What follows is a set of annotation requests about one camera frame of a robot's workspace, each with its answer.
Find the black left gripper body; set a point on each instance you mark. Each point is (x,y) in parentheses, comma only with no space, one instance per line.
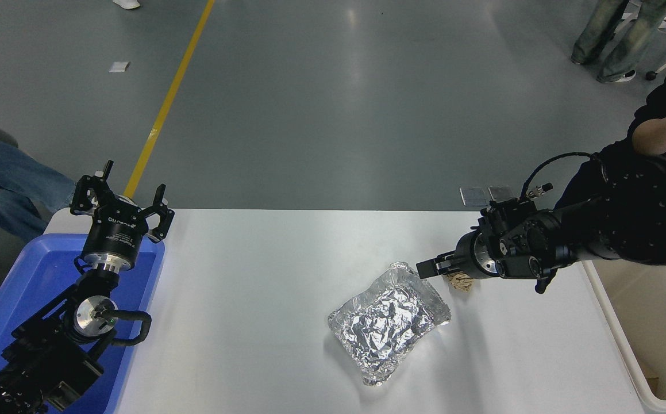
(115,233)

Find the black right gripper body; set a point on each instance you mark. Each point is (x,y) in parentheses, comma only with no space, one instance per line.
(466,259)

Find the foil tray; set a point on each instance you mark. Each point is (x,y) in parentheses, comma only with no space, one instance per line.
(387,322)

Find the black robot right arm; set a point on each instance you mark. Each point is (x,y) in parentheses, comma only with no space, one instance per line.
(626,230)

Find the person's forearm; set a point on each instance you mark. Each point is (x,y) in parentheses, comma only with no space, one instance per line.
(654,135)

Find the grey metal floor plate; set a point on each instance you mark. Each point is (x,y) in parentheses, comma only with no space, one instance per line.
(473,196)
(502,194)

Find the crumpled tan paper ball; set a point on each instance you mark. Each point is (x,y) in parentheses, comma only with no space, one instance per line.
(462,283)

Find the seated person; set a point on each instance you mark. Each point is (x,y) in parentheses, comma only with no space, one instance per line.
(11,172)

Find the blue plastic tray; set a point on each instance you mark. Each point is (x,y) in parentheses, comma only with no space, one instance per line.
(34,276)

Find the white paper scrap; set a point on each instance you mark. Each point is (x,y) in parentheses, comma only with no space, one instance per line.
(119,67)

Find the white shoe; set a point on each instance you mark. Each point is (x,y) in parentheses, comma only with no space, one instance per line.
(127,3)

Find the large pale bin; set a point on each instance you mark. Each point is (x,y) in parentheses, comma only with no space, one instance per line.
(654,345)

